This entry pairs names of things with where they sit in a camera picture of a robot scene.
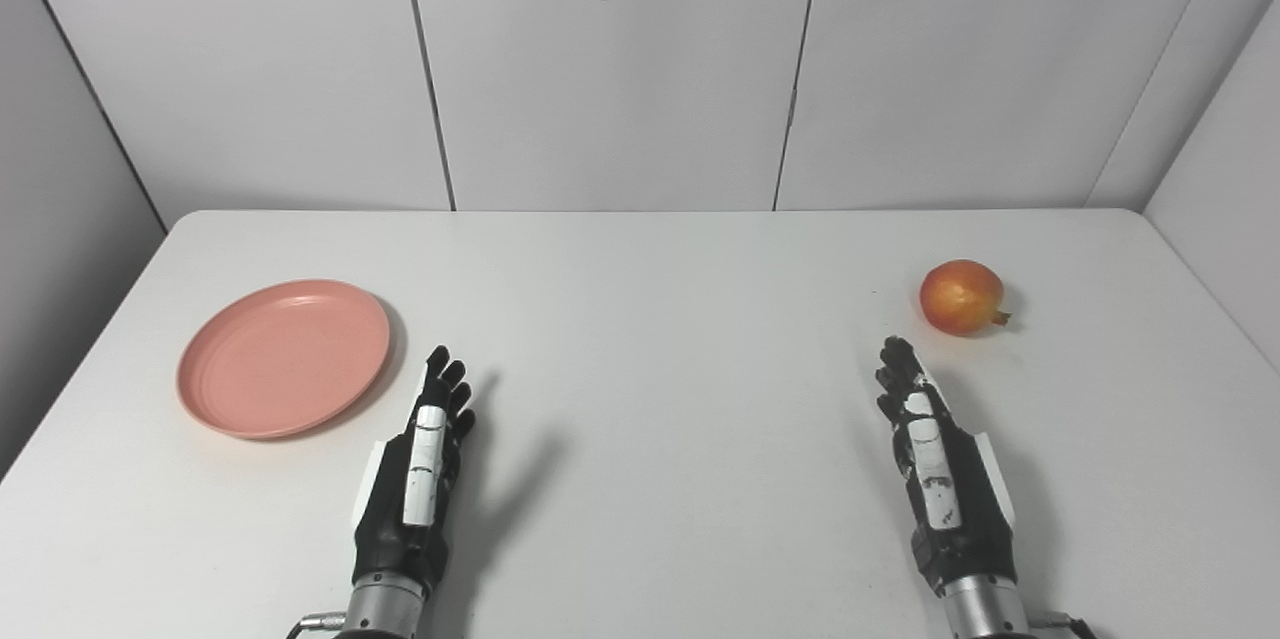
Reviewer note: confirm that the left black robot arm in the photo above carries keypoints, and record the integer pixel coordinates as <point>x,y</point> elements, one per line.
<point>385,609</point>

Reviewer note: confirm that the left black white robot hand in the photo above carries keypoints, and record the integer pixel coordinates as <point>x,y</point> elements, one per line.
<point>425,464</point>

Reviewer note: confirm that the red orange pomegranate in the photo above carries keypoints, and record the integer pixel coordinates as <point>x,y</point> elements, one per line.
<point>960,297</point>

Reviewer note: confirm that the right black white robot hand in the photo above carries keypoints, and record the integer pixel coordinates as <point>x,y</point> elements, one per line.
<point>940,479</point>

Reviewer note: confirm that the pink round plate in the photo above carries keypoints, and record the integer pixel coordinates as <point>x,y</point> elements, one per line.
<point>284,359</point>

